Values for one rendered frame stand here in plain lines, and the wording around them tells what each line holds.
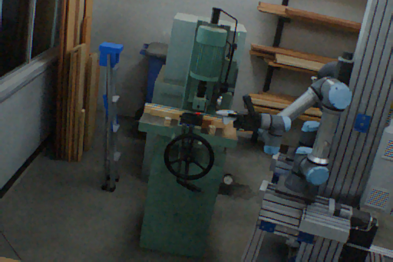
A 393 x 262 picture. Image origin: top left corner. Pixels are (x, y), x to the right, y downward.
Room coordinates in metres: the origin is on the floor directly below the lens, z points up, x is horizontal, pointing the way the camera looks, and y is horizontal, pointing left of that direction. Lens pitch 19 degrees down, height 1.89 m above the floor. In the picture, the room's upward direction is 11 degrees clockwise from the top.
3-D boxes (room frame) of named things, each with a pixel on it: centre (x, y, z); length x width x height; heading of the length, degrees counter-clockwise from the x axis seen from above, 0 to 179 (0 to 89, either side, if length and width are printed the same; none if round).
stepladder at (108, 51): (3.42, 0.67, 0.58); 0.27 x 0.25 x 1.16; 91
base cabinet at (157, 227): (2.91, 0.00, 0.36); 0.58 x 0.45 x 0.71; 0
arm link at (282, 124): (2.12, -0.39, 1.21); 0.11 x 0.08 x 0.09; 102
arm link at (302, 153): (2.30, -0.62, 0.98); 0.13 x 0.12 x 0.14; 12
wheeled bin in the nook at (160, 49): (4.73, 0.35, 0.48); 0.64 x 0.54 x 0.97; 94
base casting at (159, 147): (2.92, -0.01, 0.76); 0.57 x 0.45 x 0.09; 0
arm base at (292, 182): (2.30, -0.62, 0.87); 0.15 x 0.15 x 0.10
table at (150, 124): (2.69, 0.02, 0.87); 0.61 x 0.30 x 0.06; 90
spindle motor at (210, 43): (2.79, -0.01, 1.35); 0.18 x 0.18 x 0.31
